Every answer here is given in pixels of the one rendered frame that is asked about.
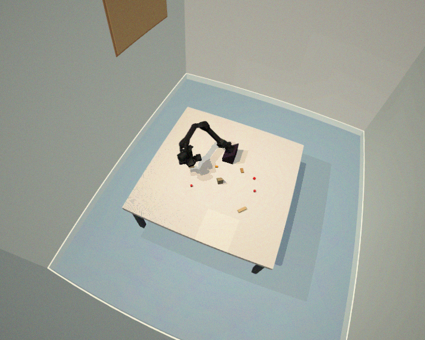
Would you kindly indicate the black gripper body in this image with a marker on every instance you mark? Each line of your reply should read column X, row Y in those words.
column 196, row 157

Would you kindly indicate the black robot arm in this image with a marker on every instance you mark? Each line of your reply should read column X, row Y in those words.
column 187, row 151

